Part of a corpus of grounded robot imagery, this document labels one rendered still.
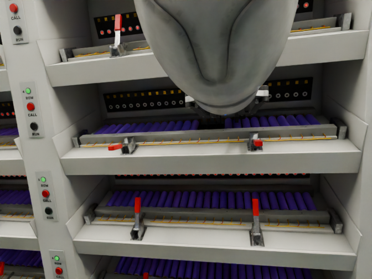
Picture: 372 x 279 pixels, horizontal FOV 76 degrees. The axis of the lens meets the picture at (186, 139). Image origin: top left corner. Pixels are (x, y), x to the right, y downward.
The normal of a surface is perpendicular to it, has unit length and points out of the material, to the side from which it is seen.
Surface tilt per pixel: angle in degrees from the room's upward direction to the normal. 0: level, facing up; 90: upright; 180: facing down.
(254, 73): 147
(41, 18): 90
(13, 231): 15
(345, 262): 105
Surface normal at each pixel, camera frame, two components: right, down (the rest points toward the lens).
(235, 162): -0.16, 0.43
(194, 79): -0.32, 0.94
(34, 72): -0.18, 0.17
